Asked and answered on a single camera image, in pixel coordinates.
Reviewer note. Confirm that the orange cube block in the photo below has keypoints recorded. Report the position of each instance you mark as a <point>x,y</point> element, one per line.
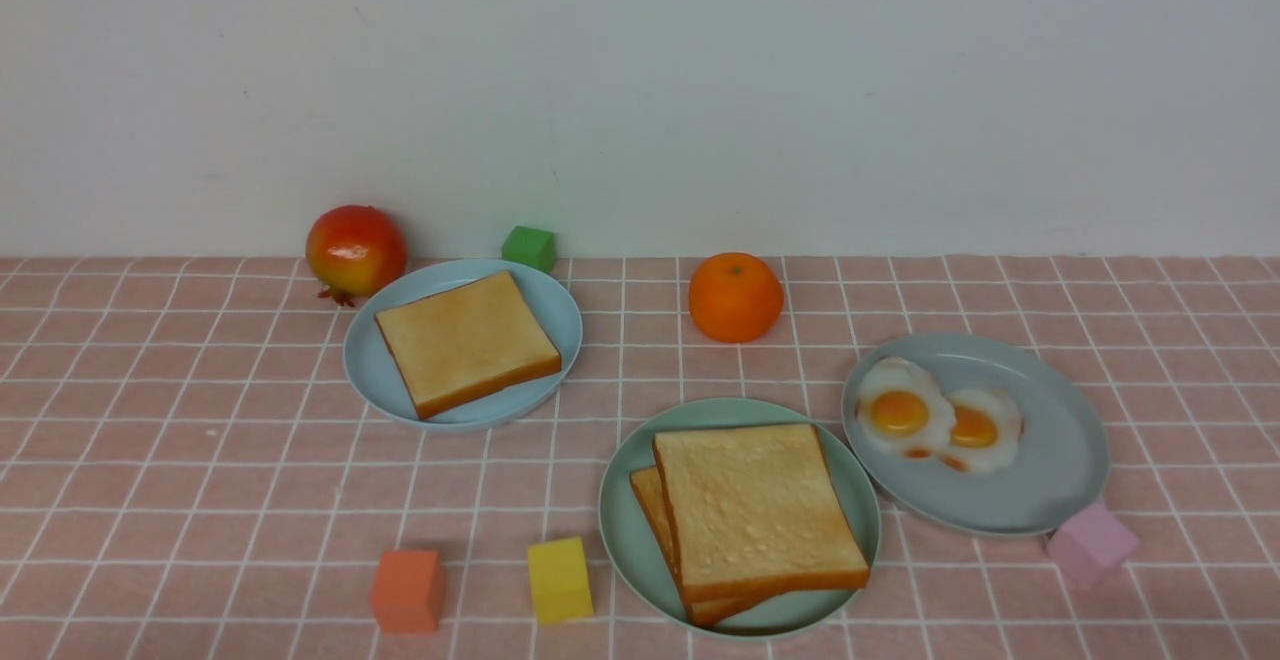
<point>408,591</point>

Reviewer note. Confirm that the orange mandarin fruit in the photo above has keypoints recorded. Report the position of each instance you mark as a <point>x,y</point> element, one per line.
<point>735,298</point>

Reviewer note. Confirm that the fried egg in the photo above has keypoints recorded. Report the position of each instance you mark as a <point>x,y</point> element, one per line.
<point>987,432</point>
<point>902,411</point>

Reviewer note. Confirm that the pink cube block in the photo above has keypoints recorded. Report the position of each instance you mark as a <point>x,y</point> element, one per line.
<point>1091,546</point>

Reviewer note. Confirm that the green cube block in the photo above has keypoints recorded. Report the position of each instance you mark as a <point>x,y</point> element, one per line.
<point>532,247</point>

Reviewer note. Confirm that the pink checkered tablecloth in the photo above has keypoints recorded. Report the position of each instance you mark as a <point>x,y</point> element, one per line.
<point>188,475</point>

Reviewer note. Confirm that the mint green centre plate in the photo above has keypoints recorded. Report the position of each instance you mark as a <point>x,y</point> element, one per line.
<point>634,550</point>

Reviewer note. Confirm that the yellow cube block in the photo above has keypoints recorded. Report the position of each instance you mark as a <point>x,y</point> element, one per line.
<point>559,581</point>

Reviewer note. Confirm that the red pomegranate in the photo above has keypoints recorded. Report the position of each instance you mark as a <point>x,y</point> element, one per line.
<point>355,251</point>

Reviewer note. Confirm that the light blue bread plate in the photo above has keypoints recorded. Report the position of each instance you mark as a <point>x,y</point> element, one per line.
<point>373,372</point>

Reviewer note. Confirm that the back right fried egg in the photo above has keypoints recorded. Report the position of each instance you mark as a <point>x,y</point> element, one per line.
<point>987,432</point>

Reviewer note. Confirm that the left fried egg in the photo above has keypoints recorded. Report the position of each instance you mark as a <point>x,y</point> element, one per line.
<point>902,411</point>

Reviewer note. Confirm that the grey egg plate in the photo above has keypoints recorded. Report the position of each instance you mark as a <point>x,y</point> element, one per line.
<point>1062,457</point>

